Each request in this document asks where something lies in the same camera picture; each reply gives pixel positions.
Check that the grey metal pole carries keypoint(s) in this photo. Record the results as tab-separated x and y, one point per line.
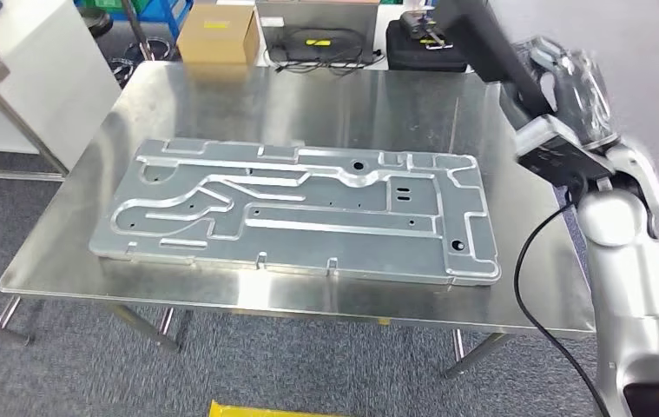
136	29

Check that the white cabinet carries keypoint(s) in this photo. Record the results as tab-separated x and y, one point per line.
47	86

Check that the stainless steel workbench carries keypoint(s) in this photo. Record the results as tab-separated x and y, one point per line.
306	98

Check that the grey aluminium stamped plate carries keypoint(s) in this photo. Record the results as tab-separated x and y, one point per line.
306	242

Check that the blue plastic crate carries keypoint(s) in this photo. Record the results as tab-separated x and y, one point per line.
162	14

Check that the brown cardboard box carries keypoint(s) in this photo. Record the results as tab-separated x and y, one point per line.
217	40

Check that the black tool with yellow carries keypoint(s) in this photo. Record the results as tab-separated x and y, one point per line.
421	26

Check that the black carry case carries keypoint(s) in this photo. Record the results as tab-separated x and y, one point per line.
415	57

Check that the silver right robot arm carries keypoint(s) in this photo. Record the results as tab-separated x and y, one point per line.
634	299

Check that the black plastic frame part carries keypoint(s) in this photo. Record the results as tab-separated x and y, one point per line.
478	34

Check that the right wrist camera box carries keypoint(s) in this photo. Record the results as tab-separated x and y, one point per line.
565	164

